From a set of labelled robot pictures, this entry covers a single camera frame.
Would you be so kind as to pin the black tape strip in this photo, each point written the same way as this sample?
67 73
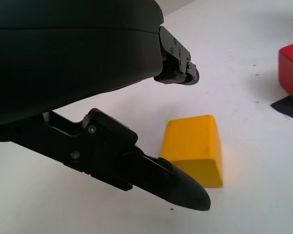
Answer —
285 107

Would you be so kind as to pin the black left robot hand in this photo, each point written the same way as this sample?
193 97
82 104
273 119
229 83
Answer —
75 56

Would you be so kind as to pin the yellow block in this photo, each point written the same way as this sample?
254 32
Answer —
193 141

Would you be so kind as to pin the red block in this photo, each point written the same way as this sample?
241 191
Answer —
291 68

